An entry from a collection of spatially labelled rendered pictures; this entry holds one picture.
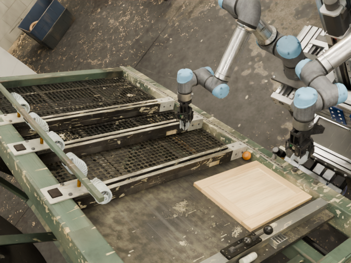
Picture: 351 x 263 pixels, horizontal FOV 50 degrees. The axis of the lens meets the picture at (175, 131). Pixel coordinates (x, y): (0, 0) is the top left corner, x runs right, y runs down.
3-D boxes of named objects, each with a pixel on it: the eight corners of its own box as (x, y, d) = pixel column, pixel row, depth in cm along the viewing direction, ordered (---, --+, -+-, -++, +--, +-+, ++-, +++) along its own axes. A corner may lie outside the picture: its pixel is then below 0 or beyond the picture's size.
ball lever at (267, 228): (255, 242, 153) (277, 230, 143) (249, 246, 151) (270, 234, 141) (250, 234, 154) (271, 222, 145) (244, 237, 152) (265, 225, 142)
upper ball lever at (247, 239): (235, 253, 145) (257, 242, 136) (229, 258, 143) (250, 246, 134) (231, 244, 147) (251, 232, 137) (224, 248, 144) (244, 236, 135)
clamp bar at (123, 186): (247, 157, 221) (258, 121, 210) (49, 225, 147) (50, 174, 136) (234, 149, 227) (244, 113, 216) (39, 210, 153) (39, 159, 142)
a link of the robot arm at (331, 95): (333, 71, 139) (307, 80, 137) (352, 91, 132) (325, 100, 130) (328, 86, 145) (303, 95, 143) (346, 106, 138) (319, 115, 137)
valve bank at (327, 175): (361, 189, 213) (356, 175, 195) (346, 210, 212) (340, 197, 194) (288, 147, 245) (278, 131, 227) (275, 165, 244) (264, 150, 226)
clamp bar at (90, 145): (203, 129, 245) (211, 95, 234) (15, 175, 171) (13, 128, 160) (193, 122, 251) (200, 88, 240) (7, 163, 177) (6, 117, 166)
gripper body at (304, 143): (284, 151, 149) (285, 128, 142) (297, 140, 153) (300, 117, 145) (300, 160, 145) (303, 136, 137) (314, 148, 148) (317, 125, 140)
